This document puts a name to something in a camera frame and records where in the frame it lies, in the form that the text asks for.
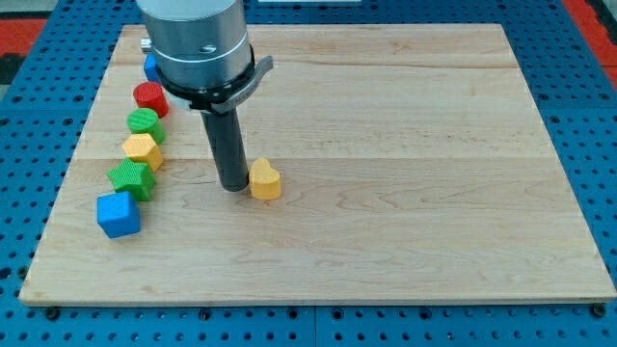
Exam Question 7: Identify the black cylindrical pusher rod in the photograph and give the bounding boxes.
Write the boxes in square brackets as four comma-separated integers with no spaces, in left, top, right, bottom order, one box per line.
[201,109,249,192]

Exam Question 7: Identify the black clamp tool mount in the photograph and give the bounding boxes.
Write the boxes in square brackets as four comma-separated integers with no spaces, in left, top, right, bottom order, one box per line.
[155,47,274,114]

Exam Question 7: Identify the blue block behind arm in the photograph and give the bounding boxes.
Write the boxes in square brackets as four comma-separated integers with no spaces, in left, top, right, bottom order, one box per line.
[143,54,160,83]

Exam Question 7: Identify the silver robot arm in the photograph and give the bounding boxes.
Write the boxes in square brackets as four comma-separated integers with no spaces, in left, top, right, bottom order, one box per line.
[137,0,274,192]

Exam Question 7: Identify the red circle block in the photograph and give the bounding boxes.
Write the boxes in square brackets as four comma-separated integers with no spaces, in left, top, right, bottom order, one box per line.
[132,81,169,119]

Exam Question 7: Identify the green circle block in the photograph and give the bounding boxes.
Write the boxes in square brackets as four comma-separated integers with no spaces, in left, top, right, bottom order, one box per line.
[126,108,166,145]

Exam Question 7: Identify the yellow heart block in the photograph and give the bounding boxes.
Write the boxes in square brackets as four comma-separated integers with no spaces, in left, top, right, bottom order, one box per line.
[249,157,282,200]

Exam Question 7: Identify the yellow hexagon block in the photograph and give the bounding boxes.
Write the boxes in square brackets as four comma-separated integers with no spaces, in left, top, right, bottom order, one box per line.
[121,133,164,172]

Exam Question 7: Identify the green star block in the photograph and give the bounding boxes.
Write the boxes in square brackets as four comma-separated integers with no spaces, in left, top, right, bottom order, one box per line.
[106,158,156,201]

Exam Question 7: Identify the blue cube block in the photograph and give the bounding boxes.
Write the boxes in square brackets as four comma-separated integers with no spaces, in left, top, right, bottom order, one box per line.
[96,192,141,239]

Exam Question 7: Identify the wooden board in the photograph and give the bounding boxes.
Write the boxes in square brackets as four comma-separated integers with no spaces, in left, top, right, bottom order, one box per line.
[19,24,616,307]

